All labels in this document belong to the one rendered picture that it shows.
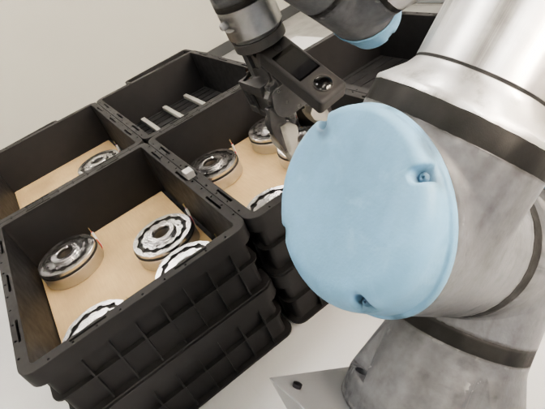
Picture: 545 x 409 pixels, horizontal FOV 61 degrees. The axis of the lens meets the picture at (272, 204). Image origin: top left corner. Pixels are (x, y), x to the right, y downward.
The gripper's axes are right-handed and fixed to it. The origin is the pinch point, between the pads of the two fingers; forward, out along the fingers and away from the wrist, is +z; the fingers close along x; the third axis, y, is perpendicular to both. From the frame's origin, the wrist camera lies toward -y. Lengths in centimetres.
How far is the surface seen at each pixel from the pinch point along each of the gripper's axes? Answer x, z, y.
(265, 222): 14.8, -3.3, -8.9
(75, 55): -13, 37, 342
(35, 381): 45.5, -6.7, -8.7
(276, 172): 2.8, 6.7, 12.1
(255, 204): 11.5, 2.9, 3.5
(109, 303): 36.9, -0.1, 3.0
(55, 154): 33, 1, 70
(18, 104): 44, 43, 338
